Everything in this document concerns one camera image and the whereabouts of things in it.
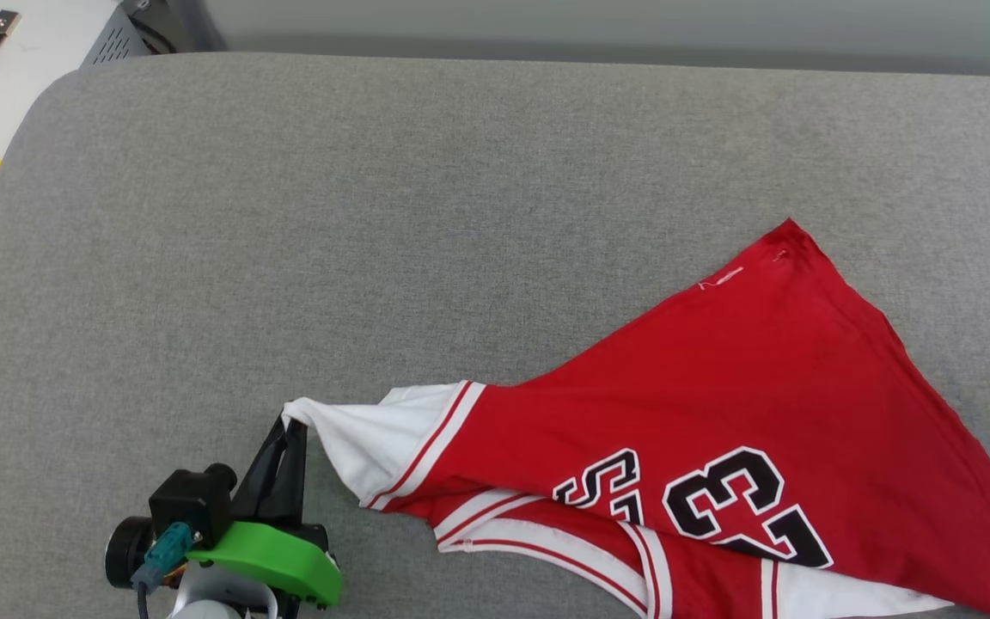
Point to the black left wrist cylinder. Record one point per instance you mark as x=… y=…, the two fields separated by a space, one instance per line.
x=125 y=550

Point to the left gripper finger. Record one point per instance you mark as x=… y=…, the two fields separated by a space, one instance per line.
x=261 y=486
x=293 y=490

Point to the red and white basketball jersey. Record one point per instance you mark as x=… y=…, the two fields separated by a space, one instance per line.
x=761 y=387

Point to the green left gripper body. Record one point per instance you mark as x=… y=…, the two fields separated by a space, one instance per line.
x=280 y=554

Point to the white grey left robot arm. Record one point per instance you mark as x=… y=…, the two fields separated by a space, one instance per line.
x=211 y=602

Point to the white metal equipment box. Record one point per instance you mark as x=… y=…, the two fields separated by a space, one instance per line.
x=39 y=77

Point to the teal left camera connector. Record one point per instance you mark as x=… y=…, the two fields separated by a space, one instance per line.
x=167 y=550

